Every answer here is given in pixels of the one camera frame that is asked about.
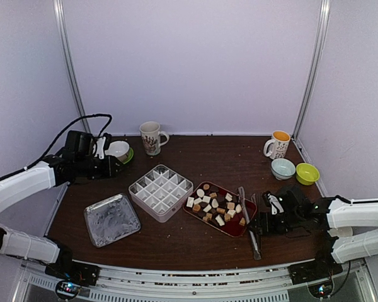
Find red chocolate tray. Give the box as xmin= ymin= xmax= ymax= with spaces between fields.
xmin=182 ymin=182 xmax=257 ymax=238

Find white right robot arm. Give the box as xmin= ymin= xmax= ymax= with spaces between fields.
xmin=246 ymin=185 xmax=378 ymax=278

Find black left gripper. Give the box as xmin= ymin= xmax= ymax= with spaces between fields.
xmin=75 ymin=155 xmax=127 ymax=179

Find metal front rail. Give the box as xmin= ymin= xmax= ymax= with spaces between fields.
xmin=12 ymin=260 xmax=378 ymax=301

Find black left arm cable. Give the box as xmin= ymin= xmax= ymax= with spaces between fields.
xmin=23 ymin=113 xmax=113 ymax=172

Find left aluminium frame post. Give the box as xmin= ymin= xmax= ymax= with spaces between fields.
xmin=53 ymin=0 xmax=86 ymax=117

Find white mug yellow inside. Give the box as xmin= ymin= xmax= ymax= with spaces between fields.
xmin=263 ymin=130 xmax=291 ymax=160

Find white bowl green rim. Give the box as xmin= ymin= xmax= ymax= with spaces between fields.
xmin=106 ymin=141 xmax=130 ymax=162

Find light blue bowl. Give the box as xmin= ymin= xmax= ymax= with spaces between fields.
xmin=271 ymin=158 xmax=296 ymax=181

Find beige floral mug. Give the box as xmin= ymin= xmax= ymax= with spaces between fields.
xmin=139 ymin=121 xmax=169 ymax=156

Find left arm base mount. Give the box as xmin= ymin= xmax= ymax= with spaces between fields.
xmin=45 ymin=261 xmax=100 ymax=301

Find aluminium frame post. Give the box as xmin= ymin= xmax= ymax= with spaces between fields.
xmin=292 ymin=0 xmax=331 ymax=142
xmin=53 ymin=0 xmax=86 ymax=117

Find dark bowl white inside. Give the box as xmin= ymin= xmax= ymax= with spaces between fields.
xmin=328 ymin=226 xmax=353 ymax=238

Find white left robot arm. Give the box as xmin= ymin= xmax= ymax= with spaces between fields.
xmin=0 ymin=130 xmax=130 ymax=279

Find right aluminium frame post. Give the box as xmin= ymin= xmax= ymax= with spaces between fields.
xmin=292 ymin=0 xmax=331 ymax=142

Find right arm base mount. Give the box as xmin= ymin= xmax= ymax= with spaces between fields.
xmin=289 ymin=260 xmax=343 ymax=299

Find metal serving tongs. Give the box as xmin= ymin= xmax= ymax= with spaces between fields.
xmin=238 ymin=186 xmax=261 ymax=260

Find bunny print tin lid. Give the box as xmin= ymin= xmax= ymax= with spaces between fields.
xmin=84 ymin=193 xmax=141 ymax=248

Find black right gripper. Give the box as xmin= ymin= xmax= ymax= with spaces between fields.
xmin=246 ymin=211 xmax=302 ymax=235

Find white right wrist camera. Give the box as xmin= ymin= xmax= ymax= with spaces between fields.
xmin=262 ymin=191 xmax=284 ymax=215

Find lime green bowl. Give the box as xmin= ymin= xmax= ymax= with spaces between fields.
xmin=296 ymin=162 xmax=320 ymax=186

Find white divided tin box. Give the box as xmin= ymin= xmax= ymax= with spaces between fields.
xmin=129 ymin=164 xmax=193 ymax=223

